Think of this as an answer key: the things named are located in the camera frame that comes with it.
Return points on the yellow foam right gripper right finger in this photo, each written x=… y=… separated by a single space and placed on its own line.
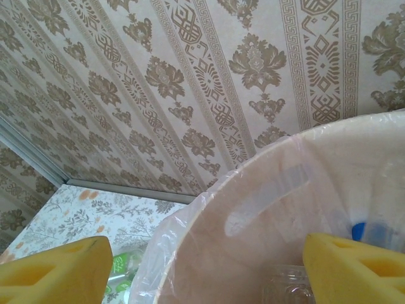
x=348 y=278

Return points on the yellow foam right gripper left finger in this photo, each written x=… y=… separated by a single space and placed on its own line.
x=47 y=278

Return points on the blue yellow label plastic bottle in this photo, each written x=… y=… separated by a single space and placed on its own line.
x=359 y=231

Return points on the clear bottle green white cap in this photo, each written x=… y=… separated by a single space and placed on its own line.
x=284 y=285

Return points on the green label clear plastic bottle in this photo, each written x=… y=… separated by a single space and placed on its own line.
x=121 y=275

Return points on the beige bin with plastic liner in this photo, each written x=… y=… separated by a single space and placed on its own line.
x=152 y=253

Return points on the round white bin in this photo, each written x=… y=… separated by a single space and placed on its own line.
x=269 y=206

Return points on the aluminium frame rail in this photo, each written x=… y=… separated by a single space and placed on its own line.
x=126 y=190

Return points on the aluminium frame post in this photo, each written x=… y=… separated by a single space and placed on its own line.
x=31 y=152

